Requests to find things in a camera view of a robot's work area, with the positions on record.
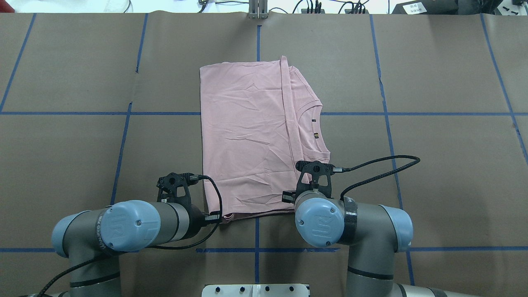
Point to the aluminium frame post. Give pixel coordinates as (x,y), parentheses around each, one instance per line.
(258,9)

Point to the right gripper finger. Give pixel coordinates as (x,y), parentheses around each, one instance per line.
(290,200)
(289,194)

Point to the black power adapter box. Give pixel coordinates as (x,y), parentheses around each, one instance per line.
(430,7)

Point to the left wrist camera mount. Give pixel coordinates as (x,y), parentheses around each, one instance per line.
(174,188)

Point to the white camera pole with base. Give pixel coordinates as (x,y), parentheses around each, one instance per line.
(257,290)

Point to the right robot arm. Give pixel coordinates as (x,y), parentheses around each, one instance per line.
(374,235)

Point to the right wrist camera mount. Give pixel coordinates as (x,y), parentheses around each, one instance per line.
(315,176)

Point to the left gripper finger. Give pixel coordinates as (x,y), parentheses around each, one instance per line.
(214,214)
(212,220)

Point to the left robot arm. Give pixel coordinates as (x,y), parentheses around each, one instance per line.
(92,241)

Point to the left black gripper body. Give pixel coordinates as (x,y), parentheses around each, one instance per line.
(196,220)

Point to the pink Snoopy t-shirt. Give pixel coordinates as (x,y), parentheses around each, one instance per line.
(258,119)

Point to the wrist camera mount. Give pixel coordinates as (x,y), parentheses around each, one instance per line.
(315,176)
(174,188)

